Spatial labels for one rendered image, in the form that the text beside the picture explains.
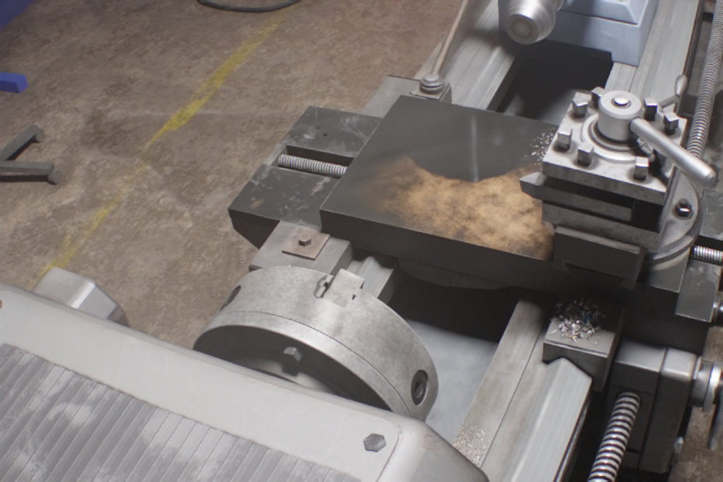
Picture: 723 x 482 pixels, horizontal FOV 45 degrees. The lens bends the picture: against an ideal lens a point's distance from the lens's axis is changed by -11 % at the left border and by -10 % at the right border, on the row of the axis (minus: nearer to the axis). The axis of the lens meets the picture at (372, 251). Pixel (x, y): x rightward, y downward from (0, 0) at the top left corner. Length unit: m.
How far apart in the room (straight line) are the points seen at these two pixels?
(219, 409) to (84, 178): 2.63
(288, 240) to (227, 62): 2.24
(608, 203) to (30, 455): 0.79
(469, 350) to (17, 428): 0.93
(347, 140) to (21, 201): 1.86
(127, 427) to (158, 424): 0.03
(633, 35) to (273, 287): 1.15
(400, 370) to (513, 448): 0.36
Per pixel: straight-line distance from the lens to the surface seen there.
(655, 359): 1.41
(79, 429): 0.72
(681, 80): 1.53
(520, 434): 1.27
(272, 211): 1.55
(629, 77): 1.91
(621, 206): 1.20
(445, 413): 1.43
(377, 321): 0.93
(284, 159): 1.66
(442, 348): 1.52
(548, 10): 1.56
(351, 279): 0.96
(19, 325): 0.82
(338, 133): 1.69
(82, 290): 0.89
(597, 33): 1.93
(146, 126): 3.44
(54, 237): 3.10
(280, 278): 0.95
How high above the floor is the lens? 1.87
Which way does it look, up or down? 43 degrees down
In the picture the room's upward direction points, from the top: 8 degrees counter-clockwise
